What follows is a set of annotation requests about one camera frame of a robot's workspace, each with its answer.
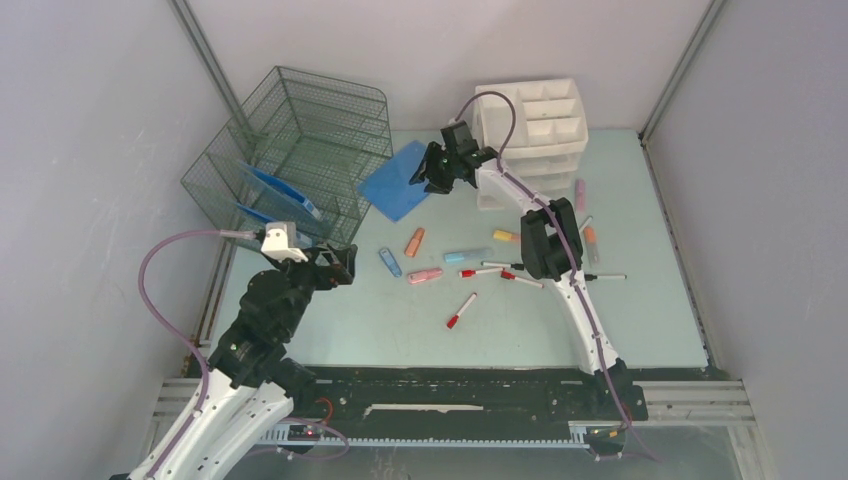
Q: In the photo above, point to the blue transparent correction tape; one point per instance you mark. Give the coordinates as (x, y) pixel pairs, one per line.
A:
(390, 262)

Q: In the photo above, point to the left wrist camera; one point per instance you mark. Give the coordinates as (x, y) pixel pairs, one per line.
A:
(279, 242)

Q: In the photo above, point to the red cap marker lower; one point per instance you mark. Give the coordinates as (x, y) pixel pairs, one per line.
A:
(451, 323)

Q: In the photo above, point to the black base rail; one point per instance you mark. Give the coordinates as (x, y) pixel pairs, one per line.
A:
(523, 408)

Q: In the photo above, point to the orange grey highlighter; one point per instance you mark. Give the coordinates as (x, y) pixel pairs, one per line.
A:
(591, 244)

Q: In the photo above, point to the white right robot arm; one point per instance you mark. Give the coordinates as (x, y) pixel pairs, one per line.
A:
(551, 247)

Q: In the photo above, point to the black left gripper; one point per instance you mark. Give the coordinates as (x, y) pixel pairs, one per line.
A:
(340, 271)

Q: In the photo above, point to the red cap marker upper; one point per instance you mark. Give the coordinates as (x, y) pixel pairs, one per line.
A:
(468, 273)

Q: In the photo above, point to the blue cap whiteboard marker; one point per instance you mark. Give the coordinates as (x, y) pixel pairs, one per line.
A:
(585, 223)

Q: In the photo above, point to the pink correction tape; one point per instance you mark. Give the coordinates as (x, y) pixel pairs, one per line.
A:
(425, 275)

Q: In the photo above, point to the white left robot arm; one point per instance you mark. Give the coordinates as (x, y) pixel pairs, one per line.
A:
(251, 382)

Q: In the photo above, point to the blue folder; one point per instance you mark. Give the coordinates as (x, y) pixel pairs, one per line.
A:
(285, 189)
(388, 188)
(301, 239)

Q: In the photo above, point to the black cap marker right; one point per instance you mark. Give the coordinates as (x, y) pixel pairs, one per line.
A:
(594, 277)

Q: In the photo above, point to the green wire mesh rack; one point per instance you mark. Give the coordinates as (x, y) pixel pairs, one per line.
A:
(321, 135)

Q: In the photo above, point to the yellow pink highlighter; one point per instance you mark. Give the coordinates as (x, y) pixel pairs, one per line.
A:
(506, 236)

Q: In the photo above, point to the white plastic drawer organizer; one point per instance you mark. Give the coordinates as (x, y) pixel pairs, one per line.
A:
(550, 136)

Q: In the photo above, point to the red cap marker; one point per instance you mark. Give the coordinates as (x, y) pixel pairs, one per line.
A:
(451, 323)
(468, 273)
(527, 281)

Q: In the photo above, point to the red cap marker right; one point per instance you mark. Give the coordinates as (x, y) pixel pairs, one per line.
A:
(527, 281)

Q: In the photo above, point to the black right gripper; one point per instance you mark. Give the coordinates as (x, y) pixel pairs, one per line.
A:
(440, 183)

